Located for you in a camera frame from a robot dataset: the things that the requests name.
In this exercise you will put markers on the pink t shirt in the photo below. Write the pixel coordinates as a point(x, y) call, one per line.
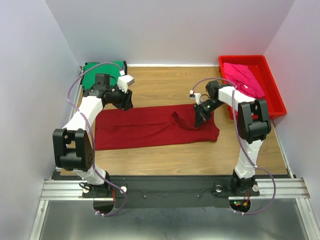
point(244, 80)

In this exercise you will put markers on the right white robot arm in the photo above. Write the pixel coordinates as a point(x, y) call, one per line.
point(252, 125)

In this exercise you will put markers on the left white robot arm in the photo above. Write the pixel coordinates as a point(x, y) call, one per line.
point(73, 144)

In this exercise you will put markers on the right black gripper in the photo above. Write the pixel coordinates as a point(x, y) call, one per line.
point(200, 112)

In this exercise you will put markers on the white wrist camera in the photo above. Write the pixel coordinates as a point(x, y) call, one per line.
point(124, 81)
point(197, 97)

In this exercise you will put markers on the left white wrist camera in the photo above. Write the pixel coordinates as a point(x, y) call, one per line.
point(124, 81)

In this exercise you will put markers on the red plastic bin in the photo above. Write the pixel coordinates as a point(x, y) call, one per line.
point(259, 67)

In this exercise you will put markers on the aluminium rail frame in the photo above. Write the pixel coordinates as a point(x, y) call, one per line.
point(282, 211)

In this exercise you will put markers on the dark red t shirt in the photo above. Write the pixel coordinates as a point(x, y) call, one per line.
point(151, 126)

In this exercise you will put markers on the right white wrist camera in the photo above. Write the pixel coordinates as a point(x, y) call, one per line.
point(197, 97)

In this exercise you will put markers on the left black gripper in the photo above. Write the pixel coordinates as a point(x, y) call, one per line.
point(126, 99)

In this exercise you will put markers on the folded green t shirt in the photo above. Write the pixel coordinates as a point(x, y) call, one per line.
point(90, 75)

